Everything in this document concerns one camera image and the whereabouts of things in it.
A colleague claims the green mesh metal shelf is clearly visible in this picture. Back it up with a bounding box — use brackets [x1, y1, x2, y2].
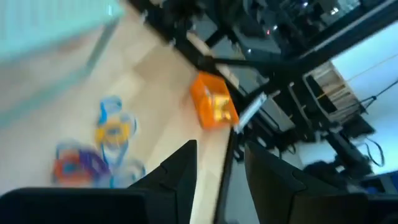
[0, 0, 125, 128]

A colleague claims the yellow coil bracelet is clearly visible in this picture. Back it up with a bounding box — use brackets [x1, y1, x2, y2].
[95, 119, 131, 147]

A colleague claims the silver metal bracket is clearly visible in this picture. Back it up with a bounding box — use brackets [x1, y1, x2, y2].
[235, 91, 268, 134]

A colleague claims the pile of coloured rubber bands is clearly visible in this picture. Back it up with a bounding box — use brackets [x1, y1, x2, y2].
[119, 111, 138, 147]

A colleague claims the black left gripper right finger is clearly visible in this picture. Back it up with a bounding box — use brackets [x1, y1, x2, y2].
[244, 141, 307, 224]

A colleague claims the orange plastic basket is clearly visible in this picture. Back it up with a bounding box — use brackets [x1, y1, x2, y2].
[189, 70, 240, 131]

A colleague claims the yellow snack packet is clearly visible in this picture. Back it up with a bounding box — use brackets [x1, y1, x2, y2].
[212, 95, 229, 110]
[214, 107, 233, 123]

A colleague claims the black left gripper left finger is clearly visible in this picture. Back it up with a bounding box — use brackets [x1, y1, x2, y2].
[129, 140, 198, 224]

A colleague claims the purple coil bracelet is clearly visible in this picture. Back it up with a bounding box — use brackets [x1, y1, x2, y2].
[77, 147, 109, 181]

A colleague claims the red coil bracelet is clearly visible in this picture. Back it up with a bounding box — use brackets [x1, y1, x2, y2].
[52, 149, 94, 187]

